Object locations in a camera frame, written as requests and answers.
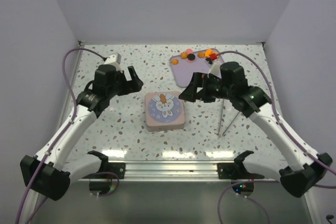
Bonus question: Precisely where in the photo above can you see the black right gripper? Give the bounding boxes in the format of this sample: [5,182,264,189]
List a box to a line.
[179,71,234,103]

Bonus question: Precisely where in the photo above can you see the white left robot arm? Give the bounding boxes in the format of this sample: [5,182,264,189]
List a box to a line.
[20,64,143,201]

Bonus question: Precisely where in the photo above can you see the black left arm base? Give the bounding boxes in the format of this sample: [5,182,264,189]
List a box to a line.
[77,151,126,179]

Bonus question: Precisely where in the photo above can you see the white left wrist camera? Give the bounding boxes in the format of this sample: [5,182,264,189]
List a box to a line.
[104,52,122,71]

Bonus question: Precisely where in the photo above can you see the lavender cookie tray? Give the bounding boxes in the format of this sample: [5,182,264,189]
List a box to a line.
[169,49,211,88]

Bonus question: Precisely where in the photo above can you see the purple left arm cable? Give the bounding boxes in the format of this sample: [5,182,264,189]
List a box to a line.
[14,48,108,224]

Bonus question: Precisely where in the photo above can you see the black sandwich cookie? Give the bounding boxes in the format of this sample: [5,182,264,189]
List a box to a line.
[187,54,195,61]

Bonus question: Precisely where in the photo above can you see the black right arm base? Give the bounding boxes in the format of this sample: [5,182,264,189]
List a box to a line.
[217,151,265,180]

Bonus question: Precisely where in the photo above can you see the square cookie tin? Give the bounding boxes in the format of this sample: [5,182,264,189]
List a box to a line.
[147,124,185,132]

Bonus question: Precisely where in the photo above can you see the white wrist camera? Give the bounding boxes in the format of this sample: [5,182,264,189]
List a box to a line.
[208,61,221,77]
[104,52,122,71]

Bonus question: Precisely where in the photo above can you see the metal serving tongs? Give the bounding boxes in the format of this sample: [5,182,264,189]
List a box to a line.
[218,100,239,137]

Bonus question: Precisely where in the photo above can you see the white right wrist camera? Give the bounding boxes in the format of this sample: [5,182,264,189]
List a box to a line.
[208,61,221,77]

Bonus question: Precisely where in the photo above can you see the silver tin lid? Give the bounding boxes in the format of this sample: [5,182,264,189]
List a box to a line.
[144,91,186,126]

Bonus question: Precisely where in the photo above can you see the red right cable connector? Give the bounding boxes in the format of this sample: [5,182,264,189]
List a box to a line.
[209,53,217,60]

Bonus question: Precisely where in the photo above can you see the orange fish cookie top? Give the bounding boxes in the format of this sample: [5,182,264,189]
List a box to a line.
[205,49,213,57]

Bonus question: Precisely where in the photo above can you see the orange swirl cookie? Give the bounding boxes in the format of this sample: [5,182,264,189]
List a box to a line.
[171,59,179,65]
[197,52,205,58]
[181,52,187,59]

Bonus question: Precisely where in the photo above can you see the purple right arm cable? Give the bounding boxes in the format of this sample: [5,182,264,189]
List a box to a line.
[217,50,336,224]

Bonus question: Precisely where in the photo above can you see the orange swirl cookie top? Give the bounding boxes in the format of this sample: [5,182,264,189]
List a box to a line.
[181,52,187,59]

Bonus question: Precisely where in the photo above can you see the aluminium front rail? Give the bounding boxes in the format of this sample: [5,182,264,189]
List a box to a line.
[64,159,280,182]

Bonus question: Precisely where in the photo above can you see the pink round cookie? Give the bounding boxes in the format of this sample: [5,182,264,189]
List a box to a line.
[185,49,193,54]

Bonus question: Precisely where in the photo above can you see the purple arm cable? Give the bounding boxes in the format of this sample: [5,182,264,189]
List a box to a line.
[217,50,336,224]
[14,48,108,224]

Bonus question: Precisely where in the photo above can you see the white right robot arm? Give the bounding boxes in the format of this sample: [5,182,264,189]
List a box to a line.
[179,61,333,198]

